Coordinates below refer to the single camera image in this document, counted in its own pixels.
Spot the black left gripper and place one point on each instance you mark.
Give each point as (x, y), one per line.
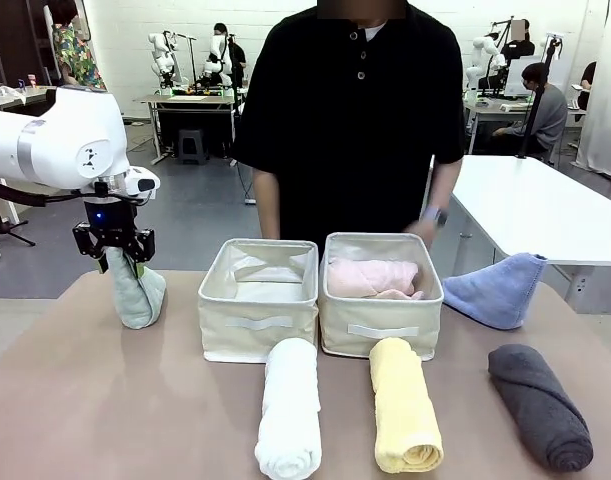
(110, 217)

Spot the pale green towel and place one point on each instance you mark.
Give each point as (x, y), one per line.
(135, 305)

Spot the white towel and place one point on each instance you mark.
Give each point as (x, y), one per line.
(290, 400)

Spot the pink towel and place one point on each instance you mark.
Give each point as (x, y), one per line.
(365, 280)

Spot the yellow towel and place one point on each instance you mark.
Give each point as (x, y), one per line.
(405, 400)

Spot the blue cone-folded towel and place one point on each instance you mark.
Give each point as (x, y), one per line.
(500, 295)

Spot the dark grey towel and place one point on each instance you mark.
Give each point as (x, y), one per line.
(540, 405)

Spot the person's left forearm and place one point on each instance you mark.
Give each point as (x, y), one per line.
(445, 185)

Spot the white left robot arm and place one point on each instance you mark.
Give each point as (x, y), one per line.
(60, 135)

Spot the person's right forearm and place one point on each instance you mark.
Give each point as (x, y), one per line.
(267, 205)

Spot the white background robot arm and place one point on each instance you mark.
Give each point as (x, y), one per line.
(161, 60)
(219, 50)
(477, 55)

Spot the person's left hand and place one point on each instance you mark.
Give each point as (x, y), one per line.
(422, 232)

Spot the black tripod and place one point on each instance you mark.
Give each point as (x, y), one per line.
(7, 230)

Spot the grey plastic stool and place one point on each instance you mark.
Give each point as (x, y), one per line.
(191, 145)

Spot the background work table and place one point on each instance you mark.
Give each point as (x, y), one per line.
(195, 98)

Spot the beige fabric storage bin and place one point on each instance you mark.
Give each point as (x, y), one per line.
(380, 345)
(257, 340)

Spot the cluttered background table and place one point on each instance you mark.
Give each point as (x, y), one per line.
(10, 95)

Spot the person in floral shirt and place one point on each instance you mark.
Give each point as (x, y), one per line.
(75, 50)

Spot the background person in black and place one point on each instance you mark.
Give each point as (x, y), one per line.
(237, 55)

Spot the person in black shirt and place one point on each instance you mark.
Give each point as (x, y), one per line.
(350, 125)

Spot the grey wrist watch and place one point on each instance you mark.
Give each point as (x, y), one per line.
(435, 216)

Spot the white side table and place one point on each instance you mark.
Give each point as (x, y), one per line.
(535, 210)

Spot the black stand pole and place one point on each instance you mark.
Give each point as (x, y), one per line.
(535, 105)

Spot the seated person in grey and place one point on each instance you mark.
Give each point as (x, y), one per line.
(545, 110)

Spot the white curtain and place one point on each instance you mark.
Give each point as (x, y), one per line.
(605, 85)

